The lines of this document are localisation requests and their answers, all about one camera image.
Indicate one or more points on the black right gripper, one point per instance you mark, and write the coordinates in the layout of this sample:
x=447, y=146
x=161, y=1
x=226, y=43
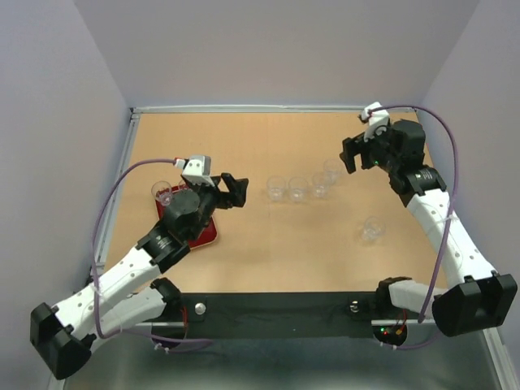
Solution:
x=357, y=145

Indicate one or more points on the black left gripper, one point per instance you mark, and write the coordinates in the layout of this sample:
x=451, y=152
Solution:
x=236, y=195

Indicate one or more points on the clear glass from corner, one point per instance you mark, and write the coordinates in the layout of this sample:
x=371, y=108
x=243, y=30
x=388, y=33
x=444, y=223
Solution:
x=162, y=192

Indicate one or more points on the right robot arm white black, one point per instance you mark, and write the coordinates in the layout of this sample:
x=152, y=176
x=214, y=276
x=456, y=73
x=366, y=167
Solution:
x=477, y=297

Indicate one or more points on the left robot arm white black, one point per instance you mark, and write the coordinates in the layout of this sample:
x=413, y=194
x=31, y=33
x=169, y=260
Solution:
x=65, y=334

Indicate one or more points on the red tray with gold rim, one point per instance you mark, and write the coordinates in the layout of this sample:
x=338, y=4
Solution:
x=208, y=235

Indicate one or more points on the clear glass lone right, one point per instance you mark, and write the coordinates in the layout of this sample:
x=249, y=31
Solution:
x=372, y=230

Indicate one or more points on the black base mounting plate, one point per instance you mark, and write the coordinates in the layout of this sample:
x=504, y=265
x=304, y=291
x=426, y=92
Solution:
x=270, y=315

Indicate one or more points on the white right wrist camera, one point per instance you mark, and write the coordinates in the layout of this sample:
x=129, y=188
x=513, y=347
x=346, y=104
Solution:
x=375, y=118

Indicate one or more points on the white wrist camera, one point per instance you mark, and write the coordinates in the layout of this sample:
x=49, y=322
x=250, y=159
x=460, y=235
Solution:
x=375, y=118
x=195, y=170

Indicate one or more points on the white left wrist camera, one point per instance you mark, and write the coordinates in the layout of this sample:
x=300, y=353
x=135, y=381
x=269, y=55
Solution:
x=195, y=170

